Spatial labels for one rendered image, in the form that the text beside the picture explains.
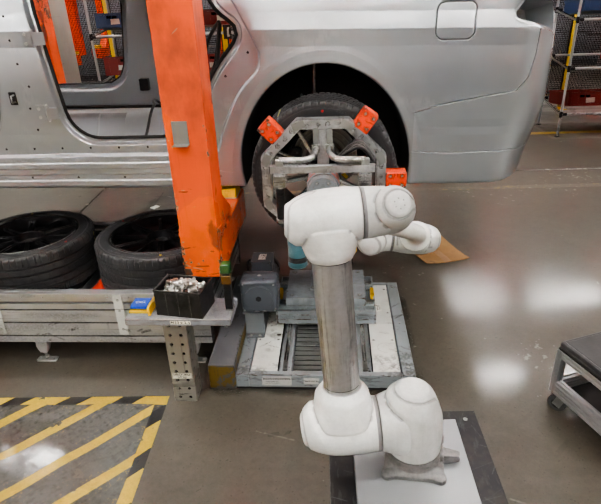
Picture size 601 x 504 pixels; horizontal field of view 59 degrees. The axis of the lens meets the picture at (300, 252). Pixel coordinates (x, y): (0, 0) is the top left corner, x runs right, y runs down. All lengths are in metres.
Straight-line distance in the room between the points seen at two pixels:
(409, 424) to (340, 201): 0.64
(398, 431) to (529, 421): 1.02
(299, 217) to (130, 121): 2.45
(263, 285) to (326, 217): 1.27
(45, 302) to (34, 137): 0.81
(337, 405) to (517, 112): 1.70
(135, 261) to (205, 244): 0.47
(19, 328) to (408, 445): 1.99
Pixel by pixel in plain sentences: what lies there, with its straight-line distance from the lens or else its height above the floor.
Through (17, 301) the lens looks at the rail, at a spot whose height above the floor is 0.35.
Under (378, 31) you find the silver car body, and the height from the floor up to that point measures 1.43.
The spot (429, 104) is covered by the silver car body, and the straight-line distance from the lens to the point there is 2.58.
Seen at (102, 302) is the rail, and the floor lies 0.34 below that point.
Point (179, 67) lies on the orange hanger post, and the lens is 2.07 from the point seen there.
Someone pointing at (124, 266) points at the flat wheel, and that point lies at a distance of 2.65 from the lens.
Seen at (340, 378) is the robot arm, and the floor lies 0.69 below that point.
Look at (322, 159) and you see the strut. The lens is 2.34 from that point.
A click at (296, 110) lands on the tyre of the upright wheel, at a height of 1.14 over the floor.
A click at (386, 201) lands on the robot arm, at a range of 1.25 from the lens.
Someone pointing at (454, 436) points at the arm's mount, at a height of 0.36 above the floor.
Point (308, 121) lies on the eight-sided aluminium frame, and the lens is 2.30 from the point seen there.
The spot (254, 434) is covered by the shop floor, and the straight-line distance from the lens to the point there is 2.30.
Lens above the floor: 1.62
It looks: 26 degrees down
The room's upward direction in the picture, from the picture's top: 2 degrees counter-clockwise
